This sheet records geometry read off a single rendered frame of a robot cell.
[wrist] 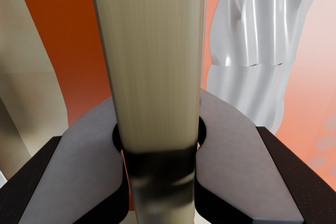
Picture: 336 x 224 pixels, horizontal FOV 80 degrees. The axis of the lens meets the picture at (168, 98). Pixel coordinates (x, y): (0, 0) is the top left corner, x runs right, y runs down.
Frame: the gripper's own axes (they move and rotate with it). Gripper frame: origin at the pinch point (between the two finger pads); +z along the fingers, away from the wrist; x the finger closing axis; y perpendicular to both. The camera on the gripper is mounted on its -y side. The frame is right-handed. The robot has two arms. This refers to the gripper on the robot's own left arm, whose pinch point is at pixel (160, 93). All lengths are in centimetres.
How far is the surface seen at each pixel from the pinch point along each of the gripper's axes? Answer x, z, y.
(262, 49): 8.1, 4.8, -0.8
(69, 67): -7.4, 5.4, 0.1
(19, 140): -14.2, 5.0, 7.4
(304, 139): 14.8, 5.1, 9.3
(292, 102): 12.2, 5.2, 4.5
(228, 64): 5.6, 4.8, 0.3
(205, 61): 3.8, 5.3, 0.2
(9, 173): -14.2, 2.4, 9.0
